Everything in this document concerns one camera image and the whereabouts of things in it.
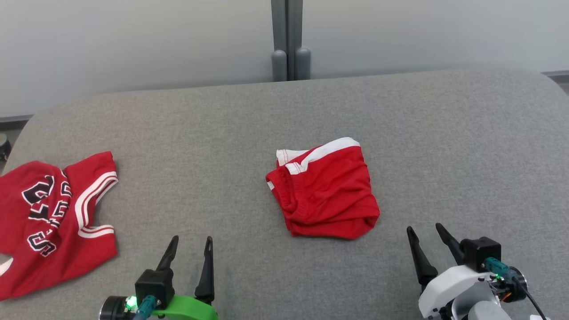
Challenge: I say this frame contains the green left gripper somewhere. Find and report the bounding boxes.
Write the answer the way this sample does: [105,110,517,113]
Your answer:
[151,236,219,320]

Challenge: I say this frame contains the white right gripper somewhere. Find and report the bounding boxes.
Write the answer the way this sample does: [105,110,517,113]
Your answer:
[406,223,494,320]

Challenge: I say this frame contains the red white shorts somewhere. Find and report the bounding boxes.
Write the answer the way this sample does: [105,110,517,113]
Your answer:
[265,137,381,240]

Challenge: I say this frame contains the red basketball jersey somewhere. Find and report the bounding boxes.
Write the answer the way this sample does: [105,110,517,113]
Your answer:
[0,151,119,300]

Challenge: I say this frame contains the teal left camera cable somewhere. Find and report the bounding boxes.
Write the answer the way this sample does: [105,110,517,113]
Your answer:
[132,295,157,320]

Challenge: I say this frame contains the teal camera cable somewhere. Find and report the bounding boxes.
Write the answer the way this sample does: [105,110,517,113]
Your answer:
[485,257,548,320]
[132,295,157,320]

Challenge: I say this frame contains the teal right camera cable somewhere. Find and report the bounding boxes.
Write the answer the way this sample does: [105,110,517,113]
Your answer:
[485,257,548,320]

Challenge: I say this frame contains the grey cylindrical post cap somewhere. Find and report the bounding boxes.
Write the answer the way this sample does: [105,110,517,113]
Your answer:
[272,50,288,82]
[295,47,311,80]

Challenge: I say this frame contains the grey partition post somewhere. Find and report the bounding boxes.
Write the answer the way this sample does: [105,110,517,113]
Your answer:
[271,0,304,81]

